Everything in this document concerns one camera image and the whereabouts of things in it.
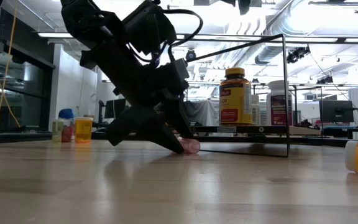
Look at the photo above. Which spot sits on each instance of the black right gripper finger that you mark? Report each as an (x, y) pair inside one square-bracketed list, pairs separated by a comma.
[(244, 7)]

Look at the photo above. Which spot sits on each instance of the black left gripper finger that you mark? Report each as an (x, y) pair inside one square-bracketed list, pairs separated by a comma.
[(179, 118), (138, 127)]

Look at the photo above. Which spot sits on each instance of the pink pill vial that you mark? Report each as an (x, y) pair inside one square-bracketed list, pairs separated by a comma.
[(193, 146)]

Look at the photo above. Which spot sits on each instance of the amber bottle yellow cap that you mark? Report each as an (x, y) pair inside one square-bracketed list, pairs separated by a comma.
[(235, 102)]

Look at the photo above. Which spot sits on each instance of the blue-capped clear bottle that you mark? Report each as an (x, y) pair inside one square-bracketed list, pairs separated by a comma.
[(66, 113)]

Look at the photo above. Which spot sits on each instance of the white bottle blue label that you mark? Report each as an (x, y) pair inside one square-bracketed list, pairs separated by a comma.
[(256, 112)]

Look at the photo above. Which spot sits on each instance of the small white medicine bottle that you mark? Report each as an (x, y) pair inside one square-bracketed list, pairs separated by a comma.
[(263, 119)]

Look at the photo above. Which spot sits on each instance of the large white bottle red label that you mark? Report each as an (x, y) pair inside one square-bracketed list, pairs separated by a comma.
[(275, 109)]

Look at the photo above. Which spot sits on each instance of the white cloth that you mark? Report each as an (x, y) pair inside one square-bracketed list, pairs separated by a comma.
[(204, 113)]

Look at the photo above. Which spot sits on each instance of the black computer monitor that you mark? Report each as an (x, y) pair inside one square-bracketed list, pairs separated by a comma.
[(113, 105), (337, 111)]

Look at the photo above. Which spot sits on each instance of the black ceiling spotlight cluster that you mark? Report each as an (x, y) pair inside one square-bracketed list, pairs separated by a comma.
[(325, 80), (297, 54)]

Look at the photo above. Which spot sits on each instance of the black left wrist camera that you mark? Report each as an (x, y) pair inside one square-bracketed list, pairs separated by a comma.
[(149, 28)]

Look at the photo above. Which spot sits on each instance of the wooden shelf black metal frame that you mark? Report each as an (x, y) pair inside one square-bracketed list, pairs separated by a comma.
[(244, 129)]

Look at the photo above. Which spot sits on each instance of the black overhead bracket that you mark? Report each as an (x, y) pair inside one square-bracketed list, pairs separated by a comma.
[(334, 3)]

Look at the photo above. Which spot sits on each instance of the black metal frame rig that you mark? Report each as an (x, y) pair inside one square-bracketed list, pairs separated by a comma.
[(295, 93)]

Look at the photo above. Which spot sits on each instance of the black aluminium table frame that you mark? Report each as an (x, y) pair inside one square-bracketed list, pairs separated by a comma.
[(26, 137)]

